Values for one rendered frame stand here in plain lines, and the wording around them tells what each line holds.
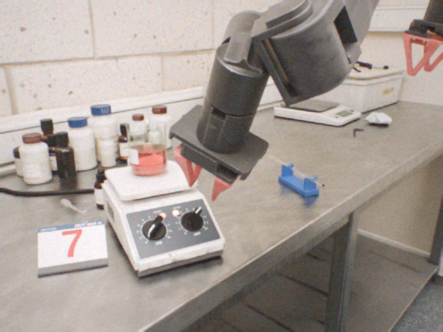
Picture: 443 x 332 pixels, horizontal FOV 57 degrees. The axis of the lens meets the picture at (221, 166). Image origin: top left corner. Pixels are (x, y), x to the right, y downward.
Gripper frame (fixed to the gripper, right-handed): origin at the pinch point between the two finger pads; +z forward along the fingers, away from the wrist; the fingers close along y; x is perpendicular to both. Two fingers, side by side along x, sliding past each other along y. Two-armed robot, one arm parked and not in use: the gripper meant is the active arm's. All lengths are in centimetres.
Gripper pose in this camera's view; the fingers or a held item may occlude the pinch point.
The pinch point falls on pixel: (204, 186)
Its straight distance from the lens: 52.9
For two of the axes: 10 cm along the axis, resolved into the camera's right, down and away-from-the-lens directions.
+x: -4.8, 5.6, -6.8
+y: -8.5, -4.9, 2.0
